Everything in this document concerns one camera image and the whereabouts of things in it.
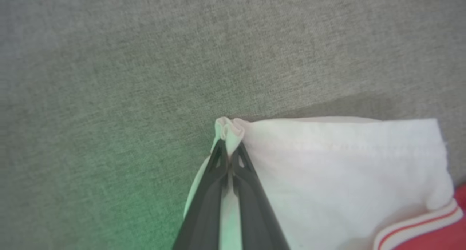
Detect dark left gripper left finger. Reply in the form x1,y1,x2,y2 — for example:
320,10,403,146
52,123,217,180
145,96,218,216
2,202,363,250
171,139,230,250

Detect red number 23 jersey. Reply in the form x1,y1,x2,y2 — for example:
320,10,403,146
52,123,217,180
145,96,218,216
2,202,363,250
182,116,466,250

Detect grey fabric sofa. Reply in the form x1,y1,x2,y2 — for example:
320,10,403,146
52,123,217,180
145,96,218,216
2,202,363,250
0,0,466,250

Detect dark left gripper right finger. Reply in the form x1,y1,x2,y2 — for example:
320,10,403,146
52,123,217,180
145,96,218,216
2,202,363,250
229,142,291,250

